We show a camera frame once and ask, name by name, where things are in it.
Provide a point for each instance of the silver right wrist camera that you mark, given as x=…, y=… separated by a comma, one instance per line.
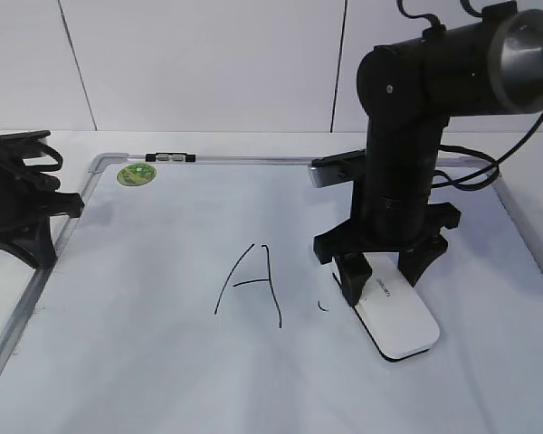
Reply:
x=337, y=169

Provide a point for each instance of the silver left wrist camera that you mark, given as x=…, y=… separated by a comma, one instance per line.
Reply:
x=26, y=137

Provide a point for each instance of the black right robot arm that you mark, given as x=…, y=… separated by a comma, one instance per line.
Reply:
x=410, y=91

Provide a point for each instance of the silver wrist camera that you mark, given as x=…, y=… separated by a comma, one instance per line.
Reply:
x=26, y=137
x=337, y=169

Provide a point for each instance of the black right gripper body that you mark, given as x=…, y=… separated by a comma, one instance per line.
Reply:
x=415, y=236

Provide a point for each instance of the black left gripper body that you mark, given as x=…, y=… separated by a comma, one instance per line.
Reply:
x=28, y=190

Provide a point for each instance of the round green sticker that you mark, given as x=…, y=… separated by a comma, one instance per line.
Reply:
x=136, y=174

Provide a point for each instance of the white whiteboard eraser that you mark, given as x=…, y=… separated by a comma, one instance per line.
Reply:
x=394, y=315

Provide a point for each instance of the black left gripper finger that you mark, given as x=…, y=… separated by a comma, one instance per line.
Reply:
x=32, y=244

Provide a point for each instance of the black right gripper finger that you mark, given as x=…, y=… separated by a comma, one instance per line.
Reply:
x=351, y=272
x=414, y=262

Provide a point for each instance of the white aluminium-framed whiteboard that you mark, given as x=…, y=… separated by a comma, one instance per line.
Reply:
x=195, y=304

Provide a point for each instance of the black hanging clip on frame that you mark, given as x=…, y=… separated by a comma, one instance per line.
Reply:
x=170, y=157

